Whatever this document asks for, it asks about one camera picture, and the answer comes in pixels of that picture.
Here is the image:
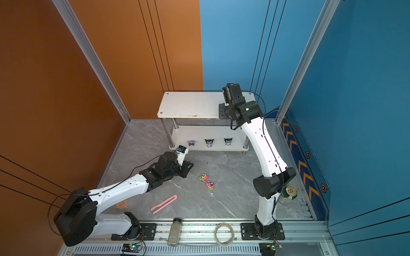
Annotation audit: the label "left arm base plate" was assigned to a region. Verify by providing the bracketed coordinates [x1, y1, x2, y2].
[111, 223, 157, 241]

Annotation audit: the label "pink plastic tongs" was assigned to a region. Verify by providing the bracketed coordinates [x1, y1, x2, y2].
[151, 195, 178, 214]

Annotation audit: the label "purple toy figure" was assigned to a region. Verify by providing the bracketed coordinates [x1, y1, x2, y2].
[188, 140, 196, 147]

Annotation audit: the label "right circuit board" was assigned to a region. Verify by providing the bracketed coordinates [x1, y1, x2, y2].
[258, 243, 283, 256]

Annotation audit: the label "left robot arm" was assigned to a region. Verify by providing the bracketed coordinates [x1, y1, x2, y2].
[53, 151, 194, 246]

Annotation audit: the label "circuit board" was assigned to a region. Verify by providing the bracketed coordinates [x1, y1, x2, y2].
[258, 243, 283, 256]
[121, 243, 144, 254]

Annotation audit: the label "white two-tier shelf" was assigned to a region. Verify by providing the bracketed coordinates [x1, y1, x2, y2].
[158, 91, 255, 152]

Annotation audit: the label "coiled white cable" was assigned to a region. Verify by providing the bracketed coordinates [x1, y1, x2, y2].
[214, 222, 236, 247]

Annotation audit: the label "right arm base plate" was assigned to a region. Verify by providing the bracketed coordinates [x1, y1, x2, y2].
[240, 221, 286, 241]

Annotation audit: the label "orange tape roll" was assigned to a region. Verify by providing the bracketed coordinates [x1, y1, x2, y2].
[116, 200, 128, 209]

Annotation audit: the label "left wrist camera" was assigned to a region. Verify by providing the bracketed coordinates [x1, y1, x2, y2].
[175, 145, 189, 166]

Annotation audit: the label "left circuit board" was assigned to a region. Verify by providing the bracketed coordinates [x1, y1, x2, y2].
[121, 243, 144, 254]

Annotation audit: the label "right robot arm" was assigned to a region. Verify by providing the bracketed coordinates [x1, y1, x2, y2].
[222, 83, 297, 240]

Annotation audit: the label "clear plastic bottle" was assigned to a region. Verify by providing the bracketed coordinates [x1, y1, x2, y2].
[167, 218, 182, 247]

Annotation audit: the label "black purple robot toy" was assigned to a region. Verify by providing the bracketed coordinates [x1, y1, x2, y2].
[224, 138, 233, 146]

